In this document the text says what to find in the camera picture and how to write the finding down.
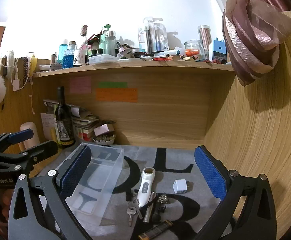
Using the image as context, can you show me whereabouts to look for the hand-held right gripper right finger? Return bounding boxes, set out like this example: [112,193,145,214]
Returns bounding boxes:
[193,145,277,240]

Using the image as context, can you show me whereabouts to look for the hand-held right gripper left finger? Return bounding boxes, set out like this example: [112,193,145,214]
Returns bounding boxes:
[8,145,93,240]

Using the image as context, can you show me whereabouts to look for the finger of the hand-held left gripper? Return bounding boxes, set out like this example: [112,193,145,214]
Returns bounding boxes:
[0,140,59,178]
[0,129,34,153]

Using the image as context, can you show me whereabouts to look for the clear plastic box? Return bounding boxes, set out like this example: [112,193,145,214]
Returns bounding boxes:
[58,142,124,227]

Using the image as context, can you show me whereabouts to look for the white handheld massager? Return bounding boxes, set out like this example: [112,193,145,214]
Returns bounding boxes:
[137,167,156,208]

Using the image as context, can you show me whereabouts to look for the silver metal cylinder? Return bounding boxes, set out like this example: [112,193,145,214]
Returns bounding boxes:
[143,191,157,223]

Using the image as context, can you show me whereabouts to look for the key bunch with ring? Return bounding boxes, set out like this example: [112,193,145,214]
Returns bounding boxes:
[127,199,143,227]

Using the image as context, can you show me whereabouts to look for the pale pink cylinder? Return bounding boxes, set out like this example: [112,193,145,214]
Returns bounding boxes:
[20,122,39,152]

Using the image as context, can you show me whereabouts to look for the yellow box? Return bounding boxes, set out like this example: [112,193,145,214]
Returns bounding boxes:
[50,127,61,143]

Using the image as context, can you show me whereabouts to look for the white paper card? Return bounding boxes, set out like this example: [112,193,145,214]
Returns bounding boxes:
[40,113,57,140]

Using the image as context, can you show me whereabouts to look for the white charger plug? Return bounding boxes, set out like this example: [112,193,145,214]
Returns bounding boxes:
[173,179,193,195]

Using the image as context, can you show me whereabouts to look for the dark wine bottle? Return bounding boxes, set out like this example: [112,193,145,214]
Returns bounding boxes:
[55,86,75,148]

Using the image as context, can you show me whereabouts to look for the bowl of small pieces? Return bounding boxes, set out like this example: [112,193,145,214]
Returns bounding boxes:
[92,134,116,145]

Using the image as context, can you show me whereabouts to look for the stack of books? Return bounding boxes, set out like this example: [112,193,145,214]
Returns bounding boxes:
[72,105,99,140]

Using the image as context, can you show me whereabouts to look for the small pink white box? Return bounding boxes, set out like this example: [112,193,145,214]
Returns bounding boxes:
[93,124,114,136]

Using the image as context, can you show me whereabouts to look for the rolled paper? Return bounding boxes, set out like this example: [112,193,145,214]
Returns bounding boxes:
[43,99,86,117]

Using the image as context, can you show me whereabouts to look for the grey mat with black letters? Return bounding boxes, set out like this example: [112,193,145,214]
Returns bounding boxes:
[39,144,236,240]

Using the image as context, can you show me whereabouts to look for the pink sticky note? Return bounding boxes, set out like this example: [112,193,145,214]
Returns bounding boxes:
[69,77,92,94]

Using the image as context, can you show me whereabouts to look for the small white fluffy puff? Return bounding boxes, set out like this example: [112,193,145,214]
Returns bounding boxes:
[5,51,16,68]

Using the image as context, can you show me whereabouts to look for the black gold lighter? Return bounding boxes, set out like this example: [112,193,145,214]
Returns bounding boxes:
[138,219,173,240]

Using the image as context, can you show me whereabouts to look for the orange sticky note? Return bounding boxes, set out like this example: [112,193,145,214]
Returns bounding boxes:
[96,88,138,103]

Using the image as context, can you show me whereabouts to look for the blue liquid bottle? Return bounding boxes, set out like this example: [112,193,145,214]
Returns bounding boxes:
[63,49,75,68]

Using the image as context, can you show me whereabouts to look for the green sticky note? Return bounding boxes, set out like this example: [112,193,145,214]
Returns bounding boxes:
[98,82,128,88]

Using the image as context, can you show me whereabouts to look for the white mug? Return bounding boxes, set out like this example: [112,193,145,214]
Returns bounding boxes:
[74,49,88,64]

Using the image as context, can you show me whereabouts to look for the clear lidded container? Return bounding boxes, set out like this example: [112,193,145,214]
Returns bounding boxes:
[88,54,118,65]

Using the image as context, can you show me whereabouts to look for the wooden shelf board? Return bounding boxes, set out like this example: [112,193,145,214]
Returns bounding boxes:
[33,62,236,78]

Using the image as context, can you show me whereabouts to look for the blue and white box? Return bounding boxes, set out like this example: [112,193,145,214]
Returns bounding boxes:
[209,38,227,62]

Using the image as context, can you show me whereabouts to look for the mint green bottle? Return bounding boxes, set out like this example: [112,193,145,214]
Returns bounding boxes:
[99,24,117,55]

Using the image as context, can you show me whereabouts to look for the glass jar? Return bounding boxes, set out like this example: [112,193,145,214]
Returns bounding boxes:
[184,39,202,57]

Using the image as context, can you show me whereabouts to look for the clear tube of sticks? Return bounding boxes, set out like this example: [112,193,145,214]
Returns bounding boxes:
[198,25,212,58]

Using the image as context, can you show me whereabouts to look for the pink scarf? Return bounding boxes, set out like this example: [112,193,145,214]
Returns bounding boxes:
[189,0,291,87]

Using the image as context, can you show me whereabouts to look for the toothbrush blister pack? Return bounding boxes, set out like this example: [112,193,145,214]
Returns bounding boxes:
[138,17,170,53]

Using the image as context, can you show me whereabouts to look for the hanging bead strings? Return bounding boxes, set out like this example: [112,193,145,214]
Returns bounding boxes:
[20,57,29,85]

